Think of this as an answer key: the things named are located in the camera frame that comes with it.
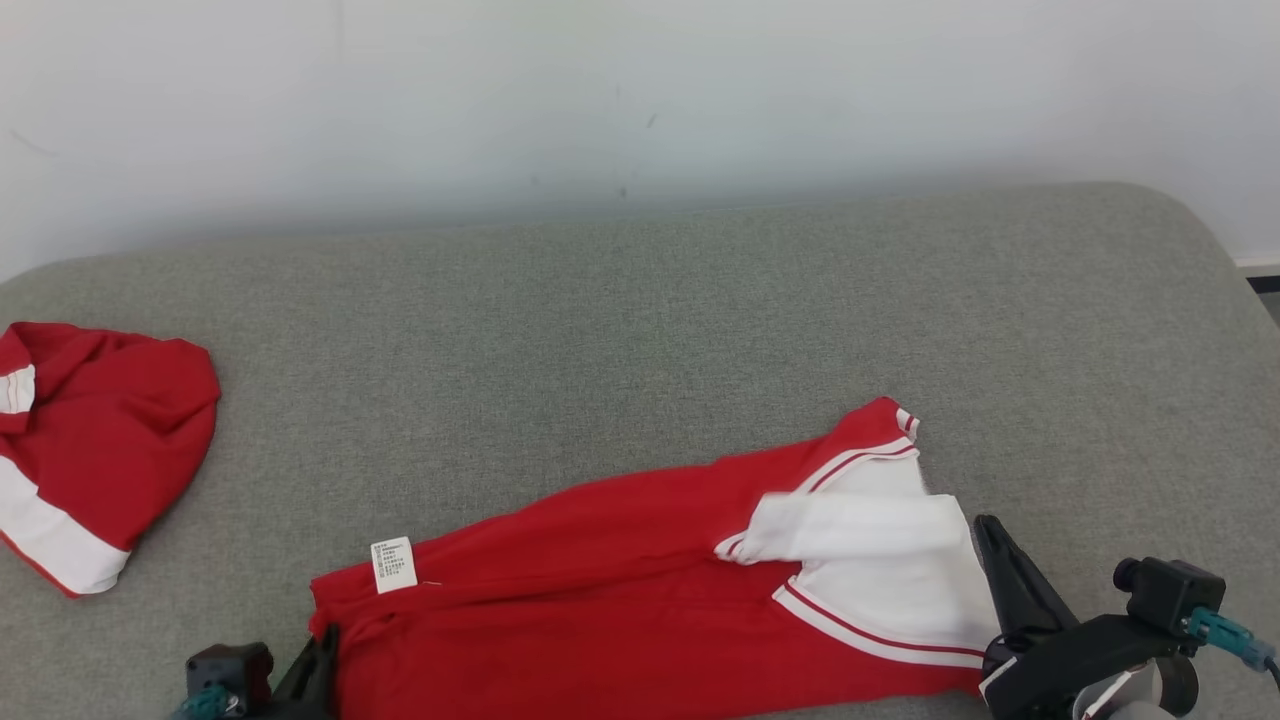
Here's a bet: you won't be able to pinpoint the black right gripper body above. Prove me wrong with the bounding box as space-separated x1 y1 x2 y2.
980 613 1186 720

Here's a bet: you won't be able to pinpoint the red shirt with white sleeves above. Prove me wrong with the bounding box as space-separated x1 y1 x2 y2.
308 397 1001 720

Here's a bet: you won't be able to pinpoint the right camera cable teal plug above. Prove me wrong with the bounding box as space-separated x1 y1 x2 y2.
1185 608 1280 691

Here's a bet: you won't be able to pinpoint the red shorts with white stripe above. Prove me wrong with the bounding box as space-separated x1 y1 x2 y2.
0 322 221 598

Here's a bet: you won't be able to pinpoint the camera cable teal plug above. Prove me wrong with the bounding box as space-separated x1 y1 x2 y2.
1185 608 1280 691
178 685 239 720

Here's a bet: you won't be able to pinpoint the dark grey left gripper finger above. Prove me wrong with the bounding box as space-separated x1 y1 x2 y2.
268 625 341 720

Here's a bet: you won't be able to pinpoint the grey fabric sofa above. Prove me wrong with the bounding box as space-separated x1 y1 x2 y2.
0 180 1280 720

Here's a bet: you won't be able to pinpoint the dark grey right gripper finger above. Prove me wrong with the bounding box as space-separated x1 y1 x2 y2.
975 515 1081 641

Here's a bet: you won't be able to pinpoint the left camera cable teal plug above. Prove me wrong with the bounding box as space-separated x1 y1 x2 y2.
178 685 239 720

